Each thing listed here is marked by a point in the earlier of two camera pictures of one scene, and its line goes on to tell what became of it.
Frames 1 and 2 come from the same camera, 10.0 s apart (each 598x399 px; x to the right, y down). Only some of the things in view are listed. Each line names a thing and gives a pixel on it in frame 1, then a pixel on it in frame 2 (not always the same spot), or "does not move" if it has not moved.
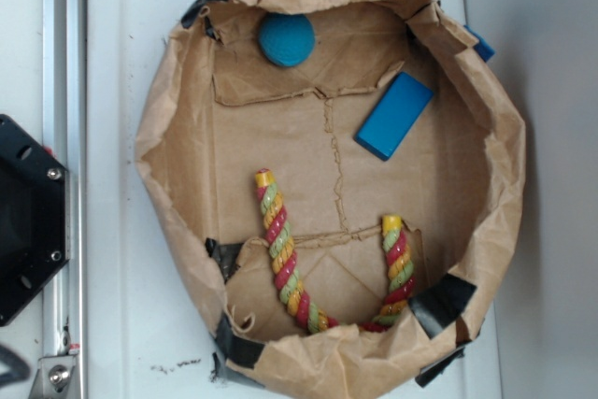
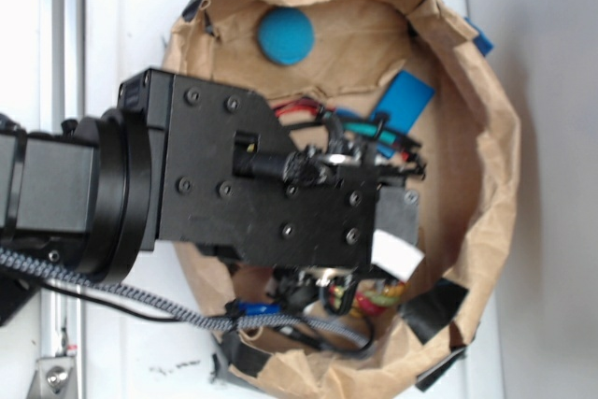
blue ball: (286, 39) does not move
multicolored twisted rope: (284, 259) → (368, 302)
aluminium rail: (65, 126) does not move
